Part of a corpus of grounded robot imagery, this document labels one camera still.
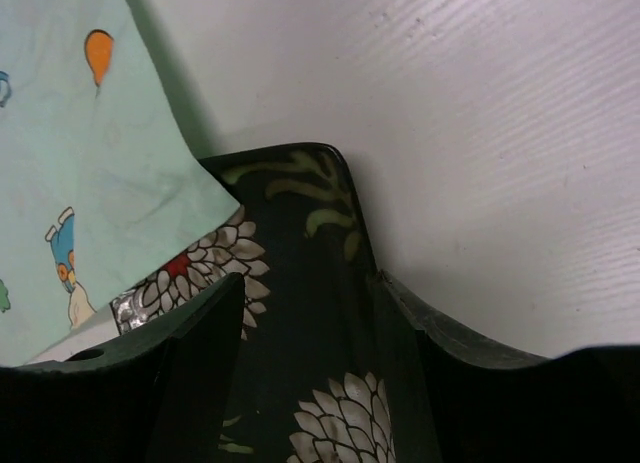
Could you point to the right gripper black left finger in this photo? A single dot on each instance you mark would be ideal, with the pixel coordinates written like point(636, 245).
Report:
point(155, 394)

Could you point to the black floral square plate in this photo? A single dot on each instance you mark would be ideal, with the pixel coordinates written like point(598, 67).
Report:
point(328, 369)

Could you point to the green cartoon print cloth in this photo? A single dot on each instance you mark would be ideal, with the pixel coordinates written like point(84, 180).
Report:
point(98, 187)

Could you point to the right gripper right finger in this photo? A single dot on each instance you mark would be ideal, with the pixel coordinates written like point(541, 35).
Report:
point(456, 395)

